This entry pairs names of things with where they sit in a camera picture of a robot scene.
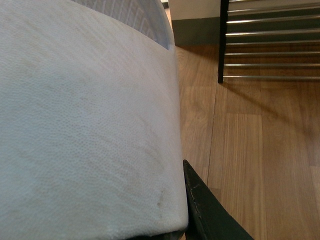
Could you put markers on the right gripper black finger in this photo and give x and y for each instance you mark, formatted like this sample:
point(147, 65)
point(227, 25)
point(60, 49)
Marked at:
point(208, 219)

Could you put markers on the light blue slipper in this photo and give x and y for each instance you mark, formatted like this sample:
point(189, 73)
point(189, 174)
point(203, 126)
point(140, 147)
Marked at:
point(90, 143)

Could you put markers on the black metal shoe rack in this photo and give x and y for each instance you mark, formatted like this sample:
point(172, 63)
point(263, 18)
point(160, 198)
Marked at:
point(269, 40)

